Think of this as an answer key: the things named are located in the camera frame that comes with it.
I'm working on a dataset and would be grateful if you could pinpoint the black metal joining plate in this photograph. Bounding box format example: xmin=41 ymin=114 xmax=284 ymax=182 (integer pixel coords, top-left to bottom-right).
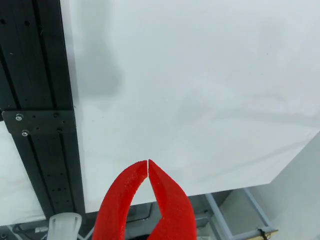
xmin=1 ymin=109 xmax=77 ymax=137

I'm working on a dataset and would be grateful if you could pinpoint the grey metal table frame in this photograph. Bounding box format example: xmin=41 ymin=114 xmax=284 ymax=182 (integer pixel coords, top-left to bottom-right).
xmin=194 ymin=187 xmax=279 ymax=240

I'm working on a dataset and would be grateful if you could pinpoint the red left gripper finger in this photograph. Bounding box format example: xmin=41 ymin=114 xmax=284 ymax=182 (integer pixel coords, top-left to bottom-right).
xmin=91 ymin=160 xmax=148 ymax=240

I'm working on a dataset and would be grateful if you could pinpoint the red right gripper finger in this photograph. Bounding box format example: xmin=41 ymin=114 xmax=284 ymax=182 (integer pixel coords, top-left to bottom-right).
xmin=147 ymin=159 xmax=198 ymax=240

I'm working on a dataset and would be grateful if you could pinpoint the black aluminium extrusion rail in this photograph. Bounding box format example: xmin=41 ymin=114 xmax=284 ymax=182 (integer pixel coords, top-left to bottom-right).
xmin=0 ymin=0 xmax=87 ymax=221

